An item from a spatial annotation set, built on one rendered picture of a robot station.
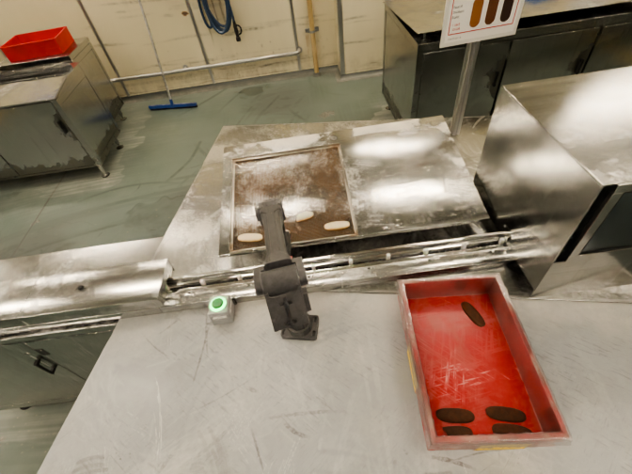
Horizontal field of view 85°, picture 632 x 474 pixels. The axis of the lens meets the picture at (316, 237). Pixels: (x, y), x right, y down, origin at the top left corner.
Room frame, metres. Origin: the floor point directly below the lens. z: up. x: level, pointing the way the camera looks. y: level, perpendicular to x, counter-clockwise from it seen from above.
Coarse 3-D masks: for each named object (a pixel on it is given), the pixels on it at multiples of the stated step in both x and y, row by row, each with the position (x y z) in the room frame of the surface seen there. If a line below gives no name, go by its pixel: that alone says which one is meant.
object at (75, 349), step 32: (32, 256) 1.13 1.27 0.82; (64, 256) 1.10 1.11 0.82; (96, 256) 1.07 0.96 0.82; (128, 256) 1.03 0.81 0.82; (0, 352) 0.74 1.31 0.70; (32, 352) 0.73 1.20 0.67; (64, 352) 0.73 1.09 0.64; (96, 352) 0.72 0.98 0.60; (0, 384) 0.74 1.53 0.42; (32, 384) 0.74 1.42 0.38; (64, 384) 0.74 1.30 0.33
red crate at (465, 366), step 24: (432, 312) 0.54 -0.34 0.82; (456, 312) 0.53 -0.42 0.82; (480, 312) 0.51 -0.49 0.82; (432, 336) 0.46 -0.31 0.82; (456, 336) 0.45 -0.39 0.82; (480, 336) 0.44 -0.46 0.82; (504, 336) 0.42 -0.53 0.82; (432, 360) 0.39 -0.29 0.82; (456, 360) 0.37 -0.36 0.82; (480, 360) 0.36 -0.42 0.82; (504, 360) 0.35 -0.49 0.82; (432, 384) 0.32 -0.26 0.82; (456, 384) 0.31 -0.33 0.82; (480, 384) 0.30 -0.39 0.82; (504, 384) 0.29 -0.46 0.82; (432, 408) 0.26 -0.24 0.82; (480, 408) 0.24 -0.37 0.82; (528, 408) 0.22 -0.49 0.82; (480, 432) 0.18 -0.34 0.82
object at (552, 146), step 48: (528, 96) 0.97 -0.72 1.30; (576, 96) 0.92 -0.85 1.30; (624, 96) 0.88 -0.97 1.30; (528, 144) 0.83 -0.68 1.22; (576, 144) 0.70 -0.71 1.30; (624, 144) 0.67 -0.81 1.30; (480, 192) 0.99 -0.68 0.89; (528, 192) 0.75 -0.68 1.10; (576, 192) 0.59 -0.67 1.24; (624, 192) 0.53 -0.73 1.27; (528, 240) 0.66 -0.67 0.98; (576, 240) 0.65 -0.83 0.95; (576, 288) 0.53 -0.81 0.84
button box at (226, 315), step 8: (216, 296) 0.70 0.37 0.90; (224, 296) 0.69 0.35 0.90; (232, 304) 0.69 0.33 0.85; (208, 312) 0.64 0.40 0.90; (216, 312) 0.63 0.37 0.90; (224, 312) 0.63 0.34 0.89; (232, 312) 0.66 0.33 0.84; (216, 320) 0.63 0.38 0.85; (224, 320) 0.63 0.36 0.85; (232, 320) 0.63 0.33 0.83
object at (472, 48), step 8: (480, 40) 1.51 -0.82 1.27; (472, 48) 1.51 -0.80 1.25; (472, 56) 1.51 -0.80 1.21; (464, 64) 1.54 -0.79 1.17; (472, 64) 1.51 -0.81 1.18; (464, 72) 1.52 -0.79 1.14; (472, 72) 1.51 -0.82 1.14; (464, 80) 1.51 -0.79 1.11; (464, 88) 1.51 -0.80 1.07; (456, 96) 1.55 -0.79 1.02; (464, 96) 1.51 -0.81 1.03; (456, 104) 1.53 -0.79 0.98; (464, 104) 1.51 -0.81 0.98; (456, 112) 1.51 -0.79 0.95; (464, 112) 1.51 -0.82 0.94; (456, 120) 1.51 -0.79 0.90; (456, 128) 1.51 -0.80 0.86
